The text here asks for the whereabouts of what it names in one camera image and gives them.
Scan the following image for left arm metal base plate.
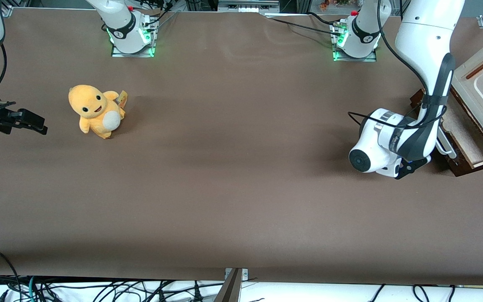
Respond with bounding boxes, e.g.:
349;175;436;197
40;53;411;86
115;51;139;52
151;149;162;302
333;23;377;62

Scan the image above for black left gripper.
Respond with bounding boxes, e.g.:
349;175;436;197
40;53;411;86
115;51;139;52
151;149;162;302
395;156;431;180

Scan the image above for grey power strip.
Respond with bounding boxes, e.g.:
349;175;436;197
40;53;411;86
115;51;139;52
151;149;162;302
218;0;280;13

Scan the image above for wooden drawer with white handle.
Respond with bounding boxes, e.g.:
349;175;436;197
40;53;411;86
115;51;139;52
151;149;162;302
434;99;483;169

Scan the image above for metal mounting bracket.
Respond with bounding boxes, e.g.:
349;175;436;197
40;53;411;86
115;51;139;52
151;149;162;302
214;268;249;302

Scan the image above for short black table cable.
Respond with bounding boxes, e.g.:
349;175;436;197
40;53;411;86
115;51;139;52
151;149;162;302
307;12;339;26

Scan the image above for dark wooden drawer box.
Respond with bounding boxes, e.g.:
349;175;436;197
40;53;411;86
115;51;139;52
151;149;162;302
409;88;483;177

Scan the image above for yellow plush toy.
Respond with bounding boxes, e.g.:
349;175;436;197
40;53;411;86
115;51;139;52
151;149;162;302
68;84;128;140

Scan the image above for brown table cover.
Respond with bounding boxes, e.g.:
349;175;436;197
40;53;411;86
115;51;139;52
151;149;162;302
0;8;483;286

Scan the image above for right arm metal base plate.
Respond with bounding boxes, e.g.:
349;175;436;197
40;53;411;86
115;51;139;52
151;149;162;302
111;17;157;57

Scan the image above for colourful background items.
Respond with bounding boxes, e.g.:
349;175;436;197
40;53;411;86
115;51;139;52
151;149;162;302
319;0;351;11

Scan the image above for long black table cable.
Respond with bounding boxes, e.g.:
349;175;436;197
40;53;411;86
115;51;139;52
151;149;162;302
265;16;343;36

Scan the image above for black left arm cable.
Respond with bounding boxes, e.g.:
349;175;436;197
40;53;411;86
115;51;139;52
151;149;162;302
348;0;447;128

